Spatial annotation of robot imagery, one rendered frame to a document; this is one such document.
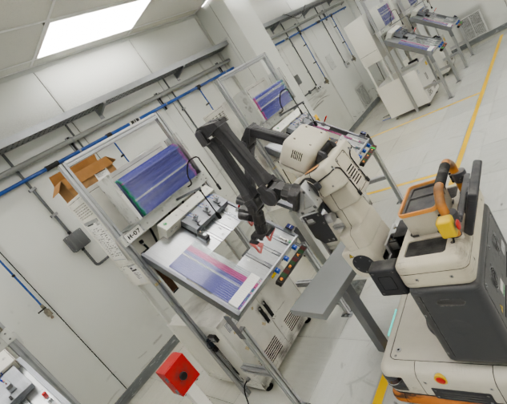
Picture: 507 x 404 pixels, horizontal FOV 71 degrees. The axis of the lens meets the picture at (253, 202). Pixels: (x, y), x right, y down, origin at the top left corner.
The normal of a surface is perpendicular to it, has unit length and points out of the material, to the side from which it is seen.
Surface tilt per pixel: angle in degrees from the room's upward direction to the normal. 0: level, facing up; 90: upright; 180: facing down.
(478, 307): 90
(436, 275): 90
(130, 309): 90
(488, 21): 90
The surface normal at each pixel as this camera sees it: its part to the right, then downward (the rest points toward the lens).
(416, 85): -0.54, 0.55
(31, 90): 0.64, -0.23
